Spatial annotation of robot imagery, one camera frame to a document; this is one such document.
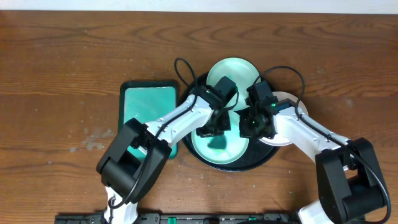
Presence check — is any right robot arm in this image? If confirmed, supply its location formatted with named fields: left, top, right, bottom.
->
left=239, top=102, right=392, bottom=223

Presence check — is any black round tray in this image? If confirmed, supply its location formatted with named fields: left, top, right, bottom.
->
left=177, top=72, right=282, bottom=172

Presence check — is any white plate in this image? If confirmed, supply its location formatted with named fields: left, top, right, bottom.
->
left=259, top=90, right=309, bottom=147

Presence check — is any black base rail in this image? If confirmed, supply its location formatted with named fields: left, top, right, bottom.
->
left=54, top=213, right=300, bottom=224

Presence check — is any dark green sponge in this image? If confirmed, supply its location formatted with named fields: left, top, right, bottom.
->
left=207, top=135, right=227, bottom=150

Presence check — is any green rectangular tray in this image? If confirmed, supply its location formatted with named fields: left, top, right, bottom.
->
left=118, top=80, right=178, bottom=160

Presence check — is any mint plate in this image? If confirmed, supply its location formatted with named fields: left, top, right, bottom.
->
left=191, top=111, right=249, bottom=165
left=206, top=57, right=259, bottom=111

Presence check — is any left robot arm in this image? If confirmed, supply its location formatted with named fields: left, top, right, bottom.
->
left=96, top=86, right=238, bottom=223

